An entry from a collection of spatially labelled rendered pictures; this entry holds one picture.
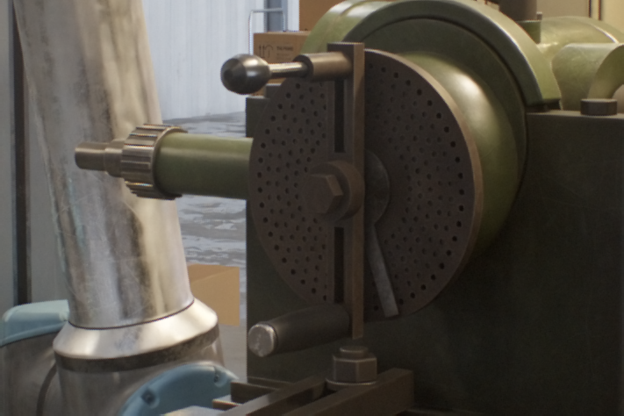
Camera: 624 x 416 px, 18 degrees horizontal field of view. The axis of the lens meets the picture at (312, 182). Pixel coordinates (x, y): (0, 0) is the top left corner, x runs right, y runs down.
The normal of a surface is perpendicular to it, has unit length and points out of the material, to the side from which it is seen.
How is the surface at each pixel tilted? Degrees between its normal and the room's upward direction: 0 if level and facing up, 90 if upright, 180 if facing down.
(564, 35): 32
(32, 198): 90
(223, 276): 90
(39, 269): 90
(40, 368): 55
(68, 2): 95
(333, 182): 60
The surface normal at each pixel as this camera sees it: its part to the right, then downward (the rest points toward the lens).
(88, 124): -0.03, 0.21
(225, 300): 0.91, 0.05
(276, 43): -0.63, 0.09
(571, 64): -0.35, -0.74
